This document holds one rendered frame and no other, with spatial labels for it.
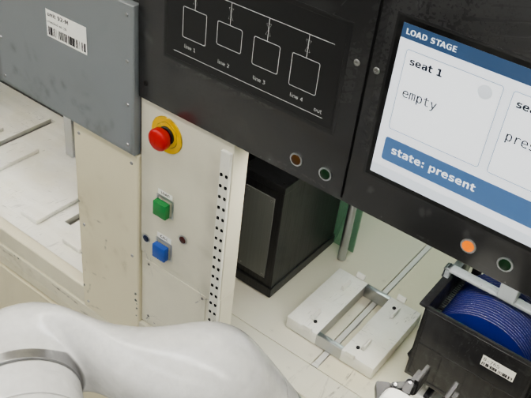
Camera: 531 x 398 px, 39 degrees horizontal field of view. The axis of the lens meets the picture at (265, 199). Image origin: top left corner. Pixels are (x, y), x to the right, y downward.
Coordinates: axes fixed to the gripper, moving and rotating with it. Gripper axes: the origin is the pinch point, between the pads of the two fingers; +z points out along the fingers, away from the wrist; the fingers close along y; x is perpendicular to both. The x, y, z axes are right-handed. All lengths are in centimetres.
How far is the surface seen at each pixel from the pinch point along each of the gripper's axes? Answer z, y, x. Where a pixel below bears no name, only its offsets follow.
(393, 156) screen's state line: 1.9, -15.4, 31.7
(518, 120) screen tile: 1.7, -2.1, 43.2
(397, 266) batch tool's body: 56, -29, -32
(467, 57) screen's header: 1.8, -9.8, 48.0
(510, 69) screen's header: 1.8, -4.8, 48.4
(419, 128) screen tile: 1.8, -13.1, 37.1
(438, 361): 21.7, -5.4, -17.5
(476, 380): 21.7, 1.9, -16.7
